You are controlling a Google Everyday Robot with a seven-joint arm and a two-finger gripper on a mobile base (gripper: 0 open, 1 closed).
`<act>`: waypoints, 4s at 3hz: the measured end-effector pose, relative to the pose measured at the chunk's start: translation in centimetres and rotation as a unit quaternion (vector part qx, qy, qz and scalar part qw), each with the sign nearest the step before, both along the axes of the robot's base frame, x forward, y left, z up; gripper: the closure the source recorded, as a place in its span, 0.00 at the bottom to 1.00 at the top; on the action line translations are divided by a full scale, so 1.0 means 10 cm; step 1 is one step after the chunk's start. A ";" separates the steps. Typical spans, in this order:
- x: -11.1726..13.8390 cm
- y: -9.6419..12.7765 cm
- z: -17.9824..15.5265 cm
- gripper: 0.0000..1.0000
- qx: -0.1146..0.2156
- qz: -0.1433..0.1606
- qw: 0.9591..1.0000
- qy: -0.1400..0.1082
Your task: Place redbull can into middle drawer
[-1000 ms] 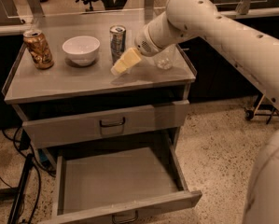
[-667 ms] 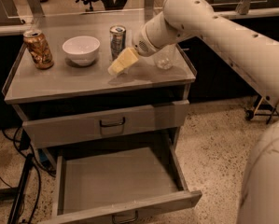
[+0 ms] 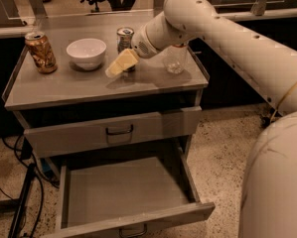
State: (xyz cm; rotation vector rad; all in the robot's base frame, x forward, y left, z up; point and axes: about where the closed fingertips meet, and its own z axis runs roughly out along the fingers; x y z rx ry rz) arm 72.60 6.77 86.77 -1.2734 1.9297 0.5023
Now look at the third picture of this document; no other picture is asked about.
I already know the grey top drawer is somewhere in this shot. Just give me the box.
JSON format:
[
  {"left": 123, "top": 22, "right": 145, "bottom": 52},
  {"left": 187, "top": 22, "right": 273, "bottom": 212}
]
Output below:
[{"left": 25, "top": 106, "right": 201, "bottom": 158}]

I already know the black metal stand leg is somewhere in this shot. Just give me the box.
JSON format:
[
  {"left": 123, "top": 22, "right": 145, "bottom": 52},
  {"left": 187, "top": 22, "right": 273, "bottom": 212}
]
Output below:
[{"left": 0, "top": 164, "right": 35, "bottom": 238}]

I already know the wheeled wooden cart frame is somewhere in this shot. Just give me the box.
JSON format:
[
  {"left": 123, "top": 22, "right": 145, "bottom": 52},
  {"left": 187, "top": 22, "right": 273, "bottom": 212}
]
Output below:
[{"left": 260, "top": 108, "right": 281, "bottom": 128}]

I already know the yellow taped gripper finger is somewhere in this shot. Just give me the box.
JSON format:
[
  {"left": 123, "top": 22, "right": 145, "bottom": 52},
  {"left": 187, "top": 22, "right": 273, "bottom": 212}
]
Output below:
[{"left": 105, "top": 49, "right": 139, "bottom": 78}]

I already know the white ceramic bowl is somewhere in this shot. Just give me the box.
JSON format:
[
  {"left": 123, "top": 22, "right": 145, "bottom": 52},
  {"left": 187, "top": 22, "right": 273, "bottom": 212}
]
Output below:
[{"left": 67, "top": 38, "right": 106, "bottom": 70}]

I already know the black middle drawer handle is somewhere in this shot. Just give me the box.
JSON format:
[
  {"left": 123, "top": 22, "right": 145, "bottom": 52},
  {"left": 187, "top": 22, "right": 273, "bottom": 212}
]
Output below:
[{"left": 119, "top": 223, "right": 147, "bottom": 238}]

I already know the black floor cable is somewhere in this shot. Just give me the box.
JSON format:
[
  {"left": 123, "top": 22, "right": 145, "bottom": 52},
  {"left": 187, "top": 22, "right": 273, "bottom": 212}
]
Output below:
[{"left": 0, "top": 134, "right": 61, "bottom": 238}]

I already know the clear plastic water bottle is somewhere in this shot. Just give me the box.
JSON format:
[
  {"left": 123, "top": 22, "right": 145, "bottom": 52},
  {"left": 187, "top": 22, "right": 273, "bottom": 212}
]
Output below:
[{"left": 163, "top": 43, "right": 188, "bottom": 74}]

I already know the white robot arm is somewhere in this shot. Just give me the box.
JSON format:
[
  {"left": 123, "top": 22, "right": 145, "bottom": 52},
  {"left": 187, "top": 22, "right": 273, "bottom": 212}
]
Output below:
[{"left": 106, "top": 0, "right": 297, "bottom": 238}]

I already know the silver blue redbull can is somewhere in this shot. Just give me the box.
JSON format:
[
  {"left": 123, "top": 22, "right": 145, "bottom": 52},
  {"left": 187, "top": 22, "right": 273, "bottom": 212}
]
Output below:
[{"left": 116, "top": 27, "right": 134, "bottom": 53}]

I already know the crumpled gold soda can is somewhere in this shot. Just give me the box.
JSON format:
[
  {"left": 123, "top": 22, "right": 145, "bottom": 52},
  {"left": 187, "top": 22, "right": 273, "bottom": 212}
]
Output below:
[{"left": 25, "top": 31, "right": 58, "bottom": 73}]

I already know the black top drawer handle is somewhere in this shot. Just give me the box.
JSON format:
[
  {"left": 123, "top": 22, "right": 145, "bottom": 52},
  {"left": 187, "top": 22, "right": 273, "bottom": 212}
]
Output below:
[{"left": 105, "top": 125, "right": 134, "bottom": 136}]

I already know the grey metal drawer cabinet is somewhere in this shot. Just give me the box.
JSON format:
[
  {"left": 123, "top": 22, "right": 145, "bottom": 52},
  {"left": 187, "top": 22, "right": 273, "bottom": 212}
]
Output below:
[{"left": 1, "top": 10, "right": 211, "bottom": 171}]

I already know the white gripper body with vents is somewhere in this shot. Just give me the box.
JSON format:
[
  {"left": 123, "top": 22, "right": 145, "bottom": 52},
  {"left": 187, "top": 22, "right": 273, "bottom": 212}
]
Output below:
[{"left": 131, "top": 24, "right": 158, "bottom": 59}]

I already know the grey open middle drawer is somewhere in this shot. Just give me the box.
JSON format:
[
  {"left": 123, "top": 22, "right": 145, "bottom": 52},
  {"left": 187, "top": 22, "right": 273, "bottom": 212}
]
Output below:
[{"left": 43, "top": 142, "right": 215, "bottom": 238}]

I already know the black drawer handle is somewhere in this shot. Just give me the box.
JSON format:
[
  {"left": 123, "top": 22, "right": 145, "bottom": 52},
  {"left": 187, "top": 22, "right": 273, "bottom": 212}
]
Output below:
[
  {"left": 119, "top": 223, "right": 147, "bottom": 238},
  {"left": 105, "top": 125, "right": 134, "bottom": 136}
]

